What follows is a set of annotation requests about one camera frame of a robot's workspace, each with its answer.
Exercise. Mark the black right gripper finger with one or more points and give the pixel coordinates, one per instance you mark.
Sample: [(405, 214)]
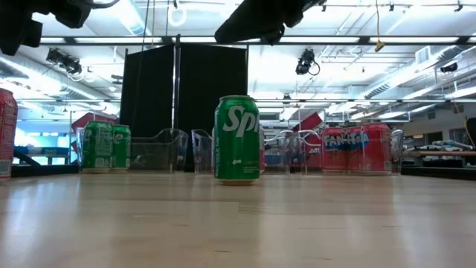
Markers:
[(245, 22)]

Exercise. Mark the green Sprite soda can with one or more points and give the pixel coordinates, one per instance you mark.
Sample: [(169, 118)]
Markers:
[(97, 149), (122, 149), (237, 149)]

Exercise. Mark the clear plastic bin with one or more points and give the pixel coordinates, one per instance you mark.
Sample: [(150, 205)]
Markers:
[(397, 149), (202, 149), (160, 152)]

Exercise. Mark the orange Fanta soda can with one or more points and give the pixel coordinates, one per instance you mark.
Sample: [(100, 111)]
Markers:
[(7, 141), (355, 156), (332, 156), (379, 156)]

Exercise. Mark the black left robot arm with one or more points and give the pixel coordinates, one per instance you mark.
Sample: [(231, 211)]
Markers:
[(18, 33)]

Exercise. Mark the black folding partition screen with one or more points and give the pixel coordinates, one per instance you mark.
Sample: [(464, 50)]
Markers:
[(212, 74)]

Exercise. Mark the black overhead rig beam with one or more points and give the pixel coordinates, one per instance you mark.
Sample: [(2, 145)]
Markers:
[(362, 39)]

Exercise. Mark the red storage bin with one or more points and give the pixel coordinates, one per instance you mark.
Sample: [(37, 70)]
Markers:
[(89, 121), (310, 122)]

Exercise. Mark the black ceiling speaker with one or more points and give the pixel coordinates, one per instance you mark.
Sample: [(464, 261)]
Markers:
[(449, 67)]

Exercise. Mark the black ceiling spotlight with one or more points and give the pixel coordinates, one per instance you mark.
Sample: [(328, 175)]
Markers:
[(67, 63)]

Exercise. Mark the wooden workbench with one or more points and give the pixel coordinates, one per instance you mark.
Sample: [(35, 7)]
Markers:
[(439, 153)]

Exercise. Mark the teal white device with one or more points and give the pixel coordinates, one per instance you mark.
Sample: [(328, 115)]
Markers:
[(446, 144)]

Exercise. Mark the black overhead camera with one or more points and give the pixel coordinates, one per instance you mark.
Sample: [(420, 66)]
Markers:
[(305, 62)]

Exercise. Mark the black horizontal frame bar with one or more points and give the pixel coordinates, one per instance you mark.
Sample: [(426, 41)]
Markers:
[(334, 101)]

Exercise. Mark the black aluminium table frame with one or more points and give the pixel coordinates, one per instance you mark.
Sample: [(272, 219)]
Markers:
[(439, 173)]

